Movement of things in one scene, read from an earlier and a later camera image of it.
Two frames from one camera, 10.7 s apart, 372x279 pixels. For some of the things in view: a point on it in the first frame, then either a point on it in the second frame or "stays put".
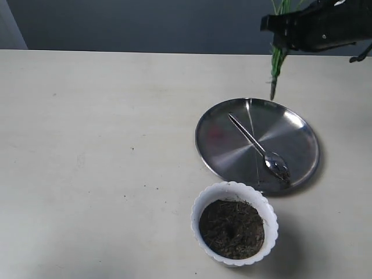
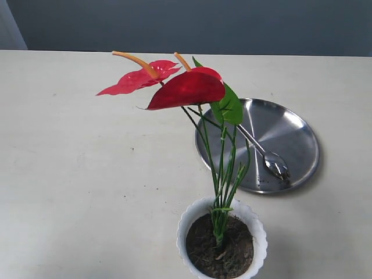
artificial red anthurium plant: (278, 55) -> (214, 112)
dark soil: (231, 229) -> (210, 260)
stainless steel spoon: (274, 162) stays put
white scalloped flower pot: (233, 224) -> (203, 206)
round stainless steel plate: (269, 146) stays put
